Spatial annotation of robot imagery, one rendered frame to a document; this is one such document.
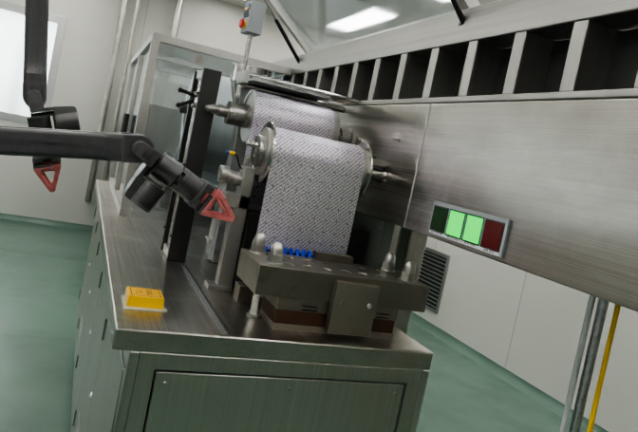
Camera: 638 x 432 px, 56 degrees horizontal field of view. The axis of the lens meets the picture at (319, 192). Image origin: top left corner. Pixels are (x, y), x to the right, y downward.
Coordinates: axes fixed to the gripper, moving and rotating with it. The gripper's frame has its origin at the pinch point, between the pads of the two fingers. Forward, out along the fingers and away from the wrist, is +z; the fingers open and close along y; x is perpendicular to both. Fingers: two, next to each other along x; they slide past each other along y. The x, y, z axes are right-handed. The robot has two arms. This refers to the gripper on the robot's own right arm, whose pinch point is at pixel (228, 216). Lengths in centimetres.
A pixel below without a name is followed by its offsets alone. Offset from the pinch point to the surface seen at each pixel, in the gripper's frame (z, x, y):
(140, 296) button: -7.5, -23.0, 12.9
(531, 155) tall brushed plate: 24, 40, 47
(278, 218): 10.1, 6.5, 0.2
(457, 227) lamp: 31, 25, 31
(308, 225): 17.0, 9.6, 0.2
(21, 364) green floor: 13, -114, -179
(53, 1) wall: -133, 76, -555
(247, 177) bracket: -0.1, 10.2, -7.0
